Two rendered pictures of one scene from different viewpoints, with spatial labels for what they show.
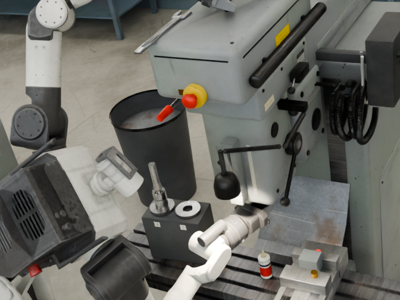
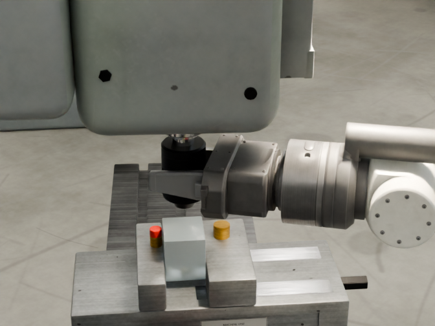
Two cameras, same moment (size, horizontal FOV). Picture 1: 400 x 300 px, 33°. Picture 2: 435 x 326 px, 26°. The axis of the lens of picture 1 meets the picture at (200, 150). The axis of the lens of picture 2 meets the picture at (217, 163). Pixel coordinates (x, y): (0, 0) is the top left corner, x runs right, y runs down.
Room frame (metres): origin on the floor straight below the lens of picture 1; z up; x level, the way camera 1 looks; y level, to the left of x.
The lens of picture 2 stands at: (2.20, 0.57, 1.69)
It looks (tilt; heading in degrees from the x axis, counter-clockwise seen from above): 27 degrees down; 232
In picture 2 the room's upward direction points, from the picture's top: straight up
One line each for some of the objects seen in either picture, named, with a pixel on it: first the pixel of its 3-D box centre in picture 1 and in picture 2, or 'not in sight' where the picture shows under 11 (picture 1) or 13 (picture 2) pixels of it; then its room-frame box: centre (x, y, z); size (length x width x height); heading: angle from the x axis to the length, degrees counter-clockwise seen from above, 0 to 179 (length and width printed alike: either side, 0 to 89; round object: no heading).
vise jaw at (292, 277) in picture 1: (305, 280); (226, 260); (1.54, -0.24, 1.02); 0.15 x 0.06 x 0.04; 57
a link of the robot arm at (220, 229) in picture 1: (213, 240); (380, 182); (1.55, 0.02, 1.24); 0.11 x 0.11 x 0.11; 40
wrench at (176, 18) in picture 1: (162, 31); not in sight; (1.61, 0.03, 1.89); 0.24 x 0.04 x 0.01; 146
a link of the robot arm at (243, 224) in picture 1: (241, 224); (268, 181); (1.62, -0.08, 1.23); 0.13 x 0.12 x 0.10; 40
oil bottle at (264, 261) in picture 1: (264, 263); not in sight; (1.69, -0.13, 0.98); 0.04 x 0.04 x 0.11
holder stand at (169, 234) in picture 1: (180, 228); not in sight; (1.91, 0.13, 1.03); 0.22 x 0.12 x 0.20; 62
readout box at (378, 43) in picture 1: (391, 59); not in sight; (1.73, -0.60, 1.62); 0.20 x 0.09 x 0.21; 145
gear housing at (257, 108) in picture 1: (246, 72); not in sight; (1.71, -0.17, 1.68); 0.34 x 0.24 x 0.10; 145
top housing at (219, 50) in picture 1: (235, 34); not in sight; (1.69, -0.16, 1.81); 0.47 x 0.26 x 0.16; 145
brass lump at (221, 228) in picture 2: (314, 274); (221, 229); (1.53, -0.27, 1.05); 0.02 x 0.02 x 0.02
